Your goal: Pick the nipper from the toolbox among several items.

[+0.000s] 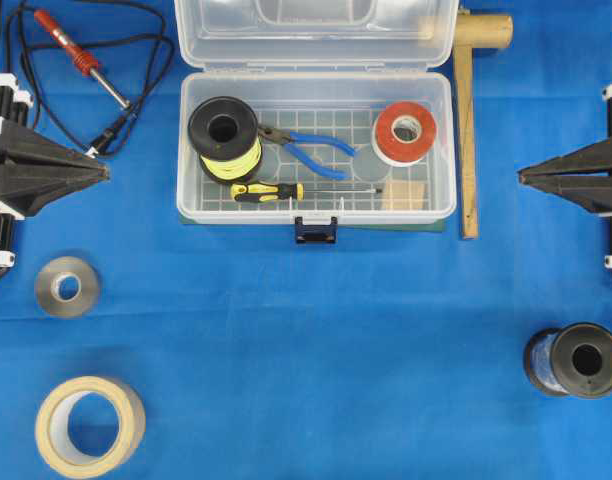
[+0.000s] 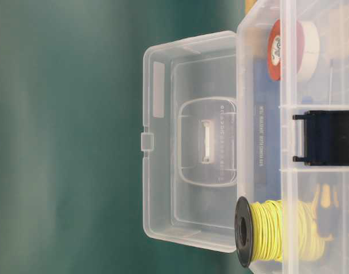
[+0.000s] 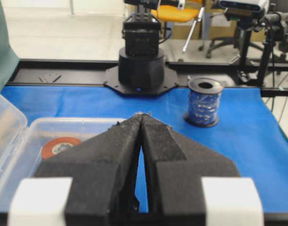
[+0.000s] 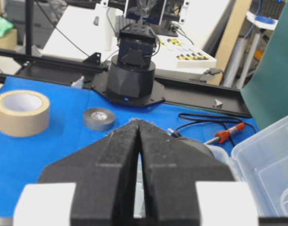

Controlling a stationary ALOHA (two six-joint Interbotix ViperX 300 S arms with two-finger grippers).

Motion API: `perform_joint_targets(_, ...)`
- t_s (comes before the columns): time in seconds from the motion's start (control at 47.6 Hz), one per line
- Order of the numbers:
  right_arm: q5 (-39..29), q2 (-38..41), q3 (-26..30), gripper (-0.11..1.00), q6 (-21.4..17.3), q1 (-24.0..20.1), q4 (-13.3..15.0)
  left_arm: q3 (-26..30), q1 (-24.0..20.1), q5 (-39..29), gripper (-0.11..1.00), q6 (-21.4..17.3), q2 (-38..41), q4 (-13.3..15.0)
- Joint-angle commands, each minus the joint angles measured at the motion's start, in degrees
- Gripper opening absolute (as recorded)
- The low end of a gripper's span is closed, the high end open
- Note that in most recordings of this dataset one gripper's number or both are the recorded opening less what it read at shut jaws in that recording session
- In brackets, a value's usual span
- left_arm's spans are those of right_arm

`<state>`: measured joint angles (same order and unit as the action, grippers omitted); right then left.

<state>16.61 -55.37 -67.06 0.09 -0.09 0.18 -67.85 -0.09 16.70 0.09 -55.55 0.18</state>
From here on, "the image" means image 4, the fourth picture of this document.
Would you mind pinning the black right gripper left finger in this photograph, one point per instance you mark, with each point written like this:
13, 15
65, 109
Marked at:
105, 176

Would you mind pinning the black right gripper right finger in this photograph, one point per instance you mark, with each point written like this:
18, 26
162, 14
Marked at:
170, 170

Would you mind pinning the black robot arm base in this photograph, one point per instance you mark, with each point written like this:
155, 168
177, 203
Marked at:
132, 63

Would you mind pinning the clear plastic toolbox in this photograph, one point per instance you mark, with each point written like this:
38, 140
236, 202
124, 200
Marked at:
262, 162

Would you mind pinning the grey tape roll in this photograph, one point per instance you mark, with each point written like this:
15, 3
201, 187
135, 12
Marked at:
99, 119

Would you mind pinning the blue table mat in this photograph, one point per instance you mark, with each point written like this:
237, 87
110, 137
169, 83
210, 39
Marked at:
23, 159

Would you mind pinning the beige masking tape roll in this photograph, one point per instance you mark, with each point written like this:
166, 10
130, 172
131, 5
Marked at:
23, 113

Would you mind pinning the white box with coloured parts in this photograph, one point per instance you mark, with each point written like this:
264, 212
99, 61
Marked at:
182, 54

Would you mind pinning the green board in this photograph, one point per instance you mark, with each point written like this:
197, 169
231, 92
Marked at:
266, 94

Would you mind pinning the cardboard box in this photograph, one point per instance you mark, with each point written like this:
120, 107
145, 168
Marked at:
9, 40

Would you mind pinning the green cloth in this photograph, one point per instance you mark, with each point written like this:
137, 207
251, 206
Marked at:
5, 26

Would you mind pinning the red handled soldering iron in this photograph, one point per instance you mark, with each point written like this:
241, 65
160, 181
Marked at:
224, 135

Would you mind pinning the black aluminium frame rail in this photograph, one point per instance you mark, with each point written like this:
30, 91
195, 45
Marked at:
167, 89

